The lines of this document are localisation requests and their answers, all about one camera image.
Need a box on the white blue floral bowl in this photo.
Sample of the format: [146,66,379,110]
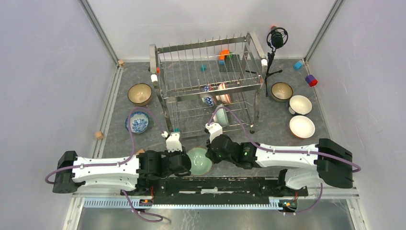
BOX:
[124,111,149,134]

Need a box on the white bowl with orange rim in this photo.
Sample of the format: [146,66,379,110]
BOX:
[289,115,316,139]

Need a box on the purple and red block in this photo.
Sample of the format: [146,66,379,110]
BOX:
[305,75,318,87]

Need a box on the light blue block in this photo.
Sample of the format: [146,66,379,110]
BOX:
[293,60,304,70]

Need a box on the pink patterned rear bowl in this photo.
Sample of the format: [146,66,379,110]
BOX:
[202,84,217,106]

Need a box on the copper bowl with floral motif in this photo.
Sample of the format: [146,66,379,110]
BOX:
[127,83,152,106]

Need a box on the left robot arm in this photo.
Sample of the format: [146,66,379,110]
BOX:
[52,150,192,195]

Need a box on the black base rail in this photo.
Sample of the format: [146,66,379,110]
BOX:
[127,177,308,205]

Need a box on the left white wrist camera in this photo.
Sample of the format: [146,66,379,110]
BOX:
[161,131,182,152]

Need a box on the red white patterned bowl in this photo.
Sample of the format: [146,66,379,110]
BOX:
[216,82,232,105]

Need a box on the blue rimmed small bowl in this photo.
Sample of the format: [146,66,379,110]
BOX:
[288,95,313,116]

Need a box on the celadon green front bowl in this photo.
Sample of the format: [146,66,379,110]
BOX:
[187,147,213,176]

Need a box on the celadon green bowl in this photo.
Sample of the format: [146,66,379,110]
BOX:
[213,108,229,127]
[187,147,213,176]

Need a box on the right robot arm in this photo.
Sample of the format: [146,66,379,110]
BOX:
[206,134,356,196]

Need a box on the steel two-tier dish rack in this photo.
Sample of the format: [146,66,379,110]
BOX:
[149,32,268,138]

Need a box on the dark bowl with lattice band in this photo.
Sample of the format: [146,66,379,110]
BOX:
[271,82,293,102]

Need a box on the orange arch block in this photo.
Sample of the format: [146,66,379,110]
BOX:
[219,49,230,61]

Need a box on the wooden cube at left edge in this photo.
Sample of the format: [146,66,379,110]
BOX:
[95,131,104,140]

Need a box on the long wooden block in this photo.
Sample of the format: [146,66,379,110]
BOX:
[135,149,145,155]

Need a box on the black microphone on tripod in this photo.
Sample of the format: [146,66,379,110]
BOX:
[264,26,289,97]

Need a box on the grey building baseplate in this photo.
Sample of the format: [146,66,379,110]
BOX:
[218,54,241,72]

